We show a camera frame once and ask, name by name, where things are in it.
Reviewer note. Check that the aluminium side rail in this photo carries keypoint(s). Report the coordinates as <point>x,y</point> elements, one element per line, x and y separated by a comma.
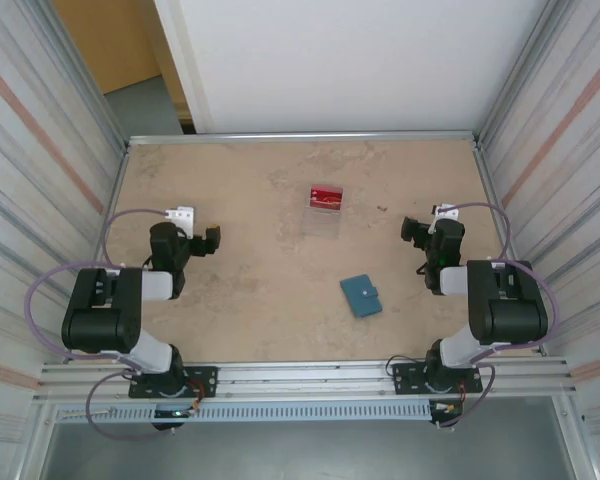
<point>121,175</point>
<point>486,175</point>

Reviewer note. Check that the aluminium table edge rail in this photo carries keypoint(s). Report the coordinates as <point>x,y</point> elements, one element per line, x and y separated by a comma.
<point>305,136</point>

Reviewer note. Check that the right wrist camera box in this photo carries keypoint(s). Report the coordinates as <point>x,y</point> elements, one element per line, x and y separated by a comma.
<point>445,210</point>

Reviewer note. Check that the small control board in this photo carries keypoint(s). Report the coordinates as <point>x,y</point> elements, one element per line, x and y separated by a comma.
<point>447,407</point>
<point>175,413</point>

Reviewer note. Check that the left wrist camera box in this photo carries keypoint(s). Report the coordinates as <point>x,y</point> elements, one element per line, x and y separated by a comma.
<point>182,217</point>

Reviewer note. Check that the aluminium corner post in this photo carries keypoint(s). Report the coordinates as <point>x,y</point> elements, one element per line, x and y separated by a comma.
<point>111,120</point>
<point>517,70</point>

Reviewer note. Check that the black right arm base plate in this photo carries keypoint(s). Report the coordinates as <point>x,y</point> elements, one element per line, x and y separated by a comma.
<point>410,377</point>

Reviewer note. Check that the teal card holder wallet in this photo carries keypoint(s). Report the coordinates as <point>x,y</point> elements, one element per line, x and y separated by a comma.
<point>362,297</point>

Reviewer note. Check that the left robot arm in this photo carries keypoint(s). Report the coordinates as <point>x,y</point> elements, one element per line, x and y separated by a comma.
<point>100,320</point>

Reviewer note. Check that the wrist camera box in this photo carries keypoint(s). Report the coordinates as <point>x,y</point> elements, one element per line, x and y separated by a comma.
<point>182,217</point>
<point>445,210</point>

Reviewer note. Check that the wooden door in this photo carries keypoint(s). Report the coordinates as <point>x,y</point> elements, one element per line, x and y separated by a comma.
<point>110,40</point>

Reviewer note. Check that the wide aluminium mounting rail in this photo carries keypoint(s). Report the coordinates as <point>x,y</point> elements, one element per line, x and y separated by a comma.
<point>305,380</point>

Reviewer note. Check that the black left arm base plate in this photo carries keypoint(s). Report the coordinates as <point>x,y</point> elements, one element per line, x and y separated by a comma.
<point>205,382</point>

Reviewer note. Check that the white door frame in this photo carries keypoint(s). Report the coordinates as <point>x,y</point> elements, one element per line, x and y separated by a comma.
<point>184,60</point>

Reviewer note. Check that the red credit card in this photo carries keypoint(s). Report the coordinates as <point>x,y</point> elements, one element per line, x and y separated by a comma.
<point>325,194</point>

